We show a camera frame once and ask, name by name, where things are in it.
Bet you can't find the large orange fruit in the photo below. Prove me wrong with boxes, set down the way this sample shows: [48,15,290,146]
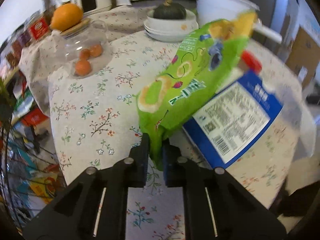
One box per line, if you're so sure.
[50,3,84,31]

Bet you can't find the red snack wrapper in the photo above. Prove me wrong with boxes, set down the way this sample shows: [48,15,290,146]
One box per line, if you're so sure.
[241,50,263,74]

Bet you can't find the small orange in jar front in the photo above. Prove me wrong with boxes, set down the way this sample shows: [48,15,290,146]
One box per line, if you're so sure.
[75,60,92,76]

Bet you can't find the green snack bag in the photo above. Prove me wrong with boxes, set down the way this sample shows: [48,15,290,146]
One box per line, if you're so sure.
[137,11,257,171]

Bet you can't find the dark green pumpkin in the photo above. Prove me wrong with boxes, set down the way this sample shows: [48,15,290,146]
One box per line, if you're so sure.
[153,0,187,20]

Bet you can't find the white floral bowl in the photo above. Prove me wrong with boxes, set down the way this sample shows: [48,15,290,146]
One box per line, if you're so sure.
[144,9,199,33]

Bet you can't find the white stacked plates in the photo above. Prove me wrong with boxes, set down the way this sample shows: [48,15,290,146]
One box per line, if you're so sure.
[144,20,199,43]

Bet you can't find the black wire rack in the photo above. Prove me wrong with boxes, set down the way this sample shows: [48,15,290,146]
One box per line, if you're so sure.
[1,120,66,232]

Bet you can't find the dark spice jar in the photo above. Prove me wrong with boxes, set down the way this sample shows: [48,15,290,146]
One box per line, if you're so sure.
[4,30,31,68]

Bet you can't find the clear plastic bottle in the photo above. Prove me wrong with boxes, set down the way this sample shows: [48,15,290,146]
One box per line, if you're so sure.
[276,84,317,161]

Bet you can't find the floral tablecloth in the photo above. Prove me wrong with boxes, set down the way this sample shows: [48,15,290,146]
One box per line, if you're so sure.
[18,4,304,240]

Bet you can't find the small orange in jar right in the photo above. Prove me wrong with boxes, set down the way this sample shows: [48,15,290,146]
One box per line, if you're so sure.
[89,44,103,57]

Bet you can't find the blue white carton box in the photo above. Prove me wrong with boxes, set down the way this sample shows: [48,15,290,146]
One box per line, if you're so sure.
[183,71,283,168]

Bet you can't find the white electric cooking pot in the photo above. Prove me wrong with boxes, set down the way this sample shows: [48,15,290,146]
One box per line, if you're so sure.
[196,0,282,44]

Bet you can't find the red label spice jar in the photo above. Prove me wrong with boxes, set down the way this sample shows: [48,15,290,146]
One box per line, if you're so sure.
[26,11,50,41]

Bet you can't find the small orange in jar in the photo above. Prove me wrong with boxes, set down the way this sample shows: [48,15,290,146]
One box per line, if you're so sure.
[89,44,103,57]
[75,60,92,76]
[79,49,91,60]

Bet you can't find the glass jar with cork lid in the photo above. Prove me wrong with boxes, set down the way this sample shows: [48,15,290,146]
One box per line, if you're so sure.
[56,18,112,79]

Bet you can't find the upper cardboard box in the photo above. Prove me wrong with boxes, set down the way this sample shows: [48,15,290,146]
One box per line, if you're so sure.
[285,27,319,88]

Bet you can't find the small orange in jar middle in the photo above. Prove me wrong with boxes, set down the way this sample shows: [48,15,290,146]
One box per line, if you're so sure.
[79,49,91,60]

